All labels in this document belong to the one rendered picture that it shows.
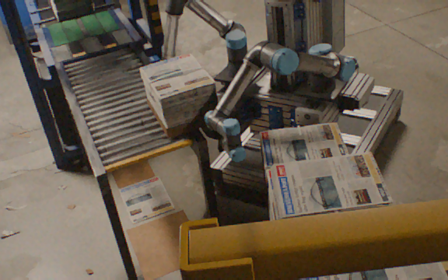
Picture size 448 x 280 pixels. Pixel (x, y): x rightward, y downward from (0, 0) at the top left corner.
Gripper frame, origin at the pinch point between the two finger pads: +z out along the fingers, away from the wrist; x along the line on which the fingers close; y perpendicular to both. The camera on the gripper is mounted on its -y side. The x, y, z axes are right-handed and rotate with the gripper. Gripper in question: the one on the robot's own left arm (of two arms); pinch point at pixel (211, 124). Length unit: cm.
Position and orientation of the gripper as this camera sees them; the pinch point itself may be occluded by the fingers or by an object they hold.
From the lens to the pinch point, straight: 289.8
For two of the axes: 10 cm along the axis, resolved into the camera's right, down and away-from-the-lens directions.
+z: -3.9, -4.9, 7.8
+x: -9.1, 3.1, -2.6
